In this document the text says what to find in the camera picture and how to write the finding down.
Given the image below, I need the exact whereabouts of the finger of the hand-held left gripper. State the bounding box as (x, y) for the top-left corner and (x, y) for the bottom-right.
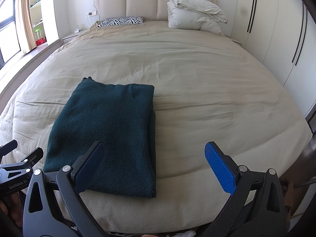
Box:
(21, 147), (44, 165)
(0, 139), (18, 156)

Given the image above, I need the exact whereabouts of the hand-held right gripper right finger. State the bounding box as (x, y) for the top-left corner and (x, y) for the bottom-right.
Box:
(200, 142), (294, 237)

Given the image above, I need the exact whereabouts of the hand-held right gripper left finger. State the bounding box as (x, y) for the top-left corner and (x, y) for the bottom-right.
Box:
(23, 141), (109, 237)

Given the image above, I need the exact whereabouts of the dark green sweater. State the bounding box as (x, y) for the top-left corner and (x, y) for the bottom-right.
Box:
(43, 76), (158, 198)

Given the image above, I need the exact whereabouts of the person's left hand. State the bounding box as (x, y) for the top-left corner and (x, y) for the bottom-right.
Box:
(0, 192), (24, 229)

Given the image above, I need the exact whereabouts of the beige bed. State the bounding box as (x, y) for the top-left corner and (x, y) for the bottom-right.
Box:
(0, 20), (314, 232)

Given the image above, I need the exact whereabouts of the white window ledge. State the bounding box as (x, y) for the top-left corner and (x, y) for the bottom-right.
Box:
(0, 38), (63, 97)

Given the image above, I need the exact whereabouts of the white nightstand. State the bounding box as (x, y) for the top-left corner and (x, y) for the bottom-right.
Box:
(62, 28), (90, 45)

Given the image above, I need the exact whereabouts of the beige curtain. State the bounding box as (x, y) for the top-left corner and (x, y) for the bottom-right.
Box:
(16, 0), (35, 53)

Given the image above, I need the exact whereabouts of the white wardrobe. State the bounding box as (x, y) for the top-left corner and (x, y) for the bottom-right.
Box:
(231, 0), (316, 119)

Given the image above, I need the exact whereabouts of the zebra print pillow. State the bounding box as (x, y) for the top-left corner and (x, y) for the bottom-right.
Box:
(97, 16), (144, 27)

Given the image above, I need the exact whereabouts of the white folded duvet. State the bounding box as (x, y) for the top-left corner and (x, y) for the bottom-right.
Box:
(166, 0), (228, 35)

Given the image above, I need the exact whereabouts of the beige padded headboard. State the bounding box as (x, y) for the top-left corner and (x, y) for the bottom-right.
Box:
(94, 0), (218, 23)

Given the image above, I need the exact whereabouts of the white wall shelf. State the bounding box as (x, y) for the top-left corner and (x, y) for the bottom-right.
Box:
(29, 0), (54, 50)

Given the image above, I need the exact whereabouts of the black wardrobe handle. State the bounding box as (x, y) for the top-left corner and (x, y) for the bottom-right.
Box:
(292, 1), (304, 63)
(249, 0), (259, 33)
(247, 0), (255, 31)
(295, 5), (308, 66)

